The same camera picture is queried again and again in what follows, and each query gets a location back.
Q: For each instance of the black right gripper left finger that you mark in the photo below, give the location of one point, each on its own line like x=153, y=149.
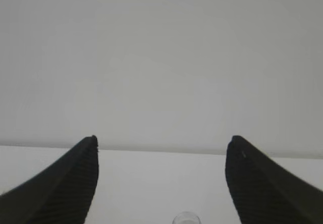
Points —
x=61, y=193

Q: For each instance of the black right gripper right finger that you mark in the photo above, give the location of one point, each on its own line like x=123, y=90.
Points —
x=264, y=192

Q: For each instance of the clear green-label water bottle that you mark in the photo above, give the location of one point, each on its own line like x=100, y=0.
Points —
x=186, y=217

